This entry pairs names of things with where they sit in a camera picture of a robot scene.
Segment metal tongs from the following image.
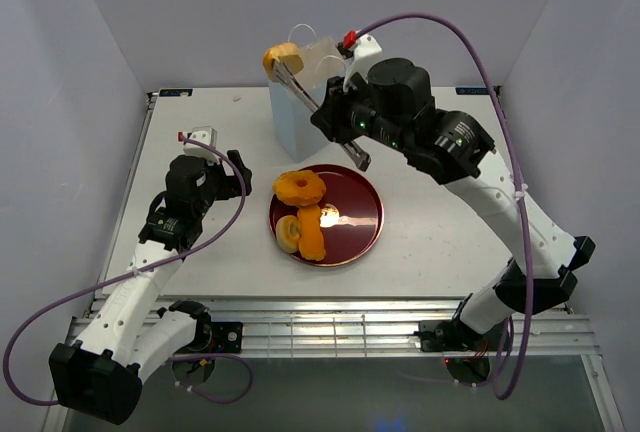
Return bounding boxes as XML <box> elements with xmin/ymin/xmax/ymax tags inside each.
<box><xmin>272</xmin><ymin>59</ymin><xmax>371</xmax><ymax>172</ymax></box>

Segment light blue paper bag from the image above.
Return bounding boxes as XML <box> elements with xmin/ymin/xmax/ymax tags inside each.
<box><xmin>269</xmin><ymin>23</ymin><xmax>346</xmax><ymax>162</ymax></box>

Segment aluminium frame rail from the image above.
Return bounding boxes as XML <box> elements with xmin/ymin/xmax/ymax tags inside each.
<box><xmin>67</xmin><ymin>299</ymin><xmax>599</xmax><ymax>358</ymax></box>

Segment orange ring donut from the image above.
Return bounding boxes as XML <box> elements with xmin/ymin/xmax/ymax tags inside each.
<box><xmin>272</xmin><ymin>169</ymin><xmax>327</xmax><ymax>207</ymax></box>

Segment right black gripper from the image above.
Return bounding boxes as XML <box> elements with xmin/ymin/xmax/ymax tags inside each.
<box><xmin>310</xmin><ymin>70</ymin><xmax>409</xmax><ymax>154</ymax></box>

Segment blue label right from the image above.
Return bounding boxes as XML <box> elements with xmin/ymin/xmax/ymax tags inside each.
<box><xmin>455</xmin><ymin>87</ymin><xmax>490</xmax><ymax>95</ymax></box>

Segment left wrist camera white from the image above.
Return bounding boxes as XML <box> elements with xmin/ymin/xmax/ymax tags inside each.
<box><xmin>178</xmin><ymin>126</ymin><xmax>217</xmax><ymax>161</ymax></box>

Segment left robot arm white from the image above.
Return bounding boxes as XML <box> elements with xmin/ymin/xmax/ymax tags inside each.
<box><xmin>49</xmin><ymin>150</ymin><xmax>252</xmax><ymax>425</ymax></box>

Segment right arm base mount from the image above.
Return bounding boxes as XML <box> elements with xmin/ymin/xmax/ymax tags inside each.
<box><xmin>413</xmin><ymin>318</ymin><xmax>512</xmax><ymax>352</ymax></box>

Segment blue label left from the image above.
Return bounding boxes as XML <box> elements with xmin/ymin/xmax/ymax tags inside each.
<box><xmin>158</xmin><ymin>89</ymin><xmax>193</xmax><ymax>97</ymax></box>

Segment pointed cone bread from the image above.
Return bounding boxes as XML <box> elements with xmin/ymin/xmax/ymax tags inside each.
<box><xmin>262</xmin><ymin>42</ymin><xmax>304</xmax><ymax>81</ymax></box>

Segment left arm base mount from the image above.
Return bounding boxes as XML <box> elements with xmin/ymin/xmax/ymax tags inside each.
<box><xmin>178</xmin><ymin>322</ymin><xmax>244</xmax><ymax>354</ymax></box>

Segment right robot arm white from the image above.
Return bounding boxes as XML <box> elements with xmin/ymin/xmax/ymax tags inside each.
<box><xmin>311</xmin><ymin>58</ymin><xmax>595</xmax><ymax>351</ymax></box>

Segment dark red round plate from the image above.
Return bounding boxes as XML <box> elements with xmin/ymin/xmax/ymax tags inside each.
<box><xmin>269</xmin><ymin>164</ymin><xmax>384</xmax><ymax>267</ymax></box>

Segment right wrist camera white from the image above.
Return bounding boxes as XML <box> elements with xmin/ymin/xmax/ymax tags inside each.
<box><xmin>338</xmin><ymin>31</ymin><xmax>383</xmax><ymax>92</ymax></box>

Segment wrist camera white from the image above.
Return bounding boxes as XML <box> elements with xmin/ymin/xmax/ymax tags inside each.
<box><xmin>338</xmin><ymin>31</ymin><xmax>383</xmax><ymax>92</ymax></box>
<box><xmin>178</xmin><ymin>126</ymin><xmax>217</xmax><ymax>161</ymax></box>

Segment long orange bread strip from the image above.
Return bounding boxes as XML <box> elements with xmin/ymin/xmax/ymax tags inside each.
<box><xmin>297</xmin><ymin>204</ymin><xmax>326</xmax><ymax>261</ymax></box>

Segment pale ring bagel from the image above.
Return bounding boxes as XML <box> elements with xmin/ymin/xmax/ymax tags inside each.
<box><xmin>275</xmin><ymin>215</ymin><xmax>301</xmax><ymax>254</ymax></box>

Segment blue label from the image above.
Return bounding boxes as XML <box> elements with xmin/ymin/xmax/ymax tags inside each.
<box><xmin>158</xmin><ymin>89</ymin><xmax>193</xmax><ymax>97</ymax></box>
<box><xmin>455</xmin><ymin>87</ymin><xmax>490</xmax><ymax>95</ymax></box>

